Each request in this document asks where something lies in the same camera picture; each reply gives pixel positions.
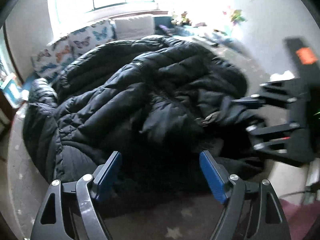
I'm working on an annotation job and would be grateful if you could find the left butterfly print pillow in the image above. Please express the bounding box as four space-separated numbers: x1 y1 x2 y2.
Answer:
31 36 74 83

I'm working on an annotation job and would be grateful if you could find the right butterfly print pillow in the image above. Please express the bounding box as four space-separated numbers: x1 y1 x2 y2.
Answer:
69 18 115 58

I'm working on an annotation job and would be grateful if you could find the black puffer down jacket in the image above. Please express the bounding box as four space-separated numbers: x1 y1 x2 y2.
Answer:
23 36 265 205

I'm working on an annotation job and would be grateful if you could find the butterfly print pillow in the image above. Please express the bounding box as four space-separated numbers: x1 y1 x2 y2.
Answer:
69 18 115 58
31 36 74 83

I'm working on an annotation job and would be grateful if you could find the white plain pillow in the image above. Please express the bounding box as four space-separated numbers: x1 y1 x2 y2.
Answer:
113 14 155 40

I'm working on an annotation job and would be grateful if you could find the plush toys group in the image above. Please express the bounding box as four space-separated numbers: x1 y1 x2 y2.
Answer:
171 11 192 27

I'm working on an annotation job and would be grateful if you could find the colourful paper pinwheel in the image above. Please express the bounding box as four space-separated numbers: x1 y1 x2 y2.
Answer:
231 9 247 25

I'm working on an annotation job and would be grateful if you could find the grey star quilted mattress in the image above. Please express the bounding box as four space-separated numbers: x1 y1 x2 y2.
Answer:
7 37 311 240

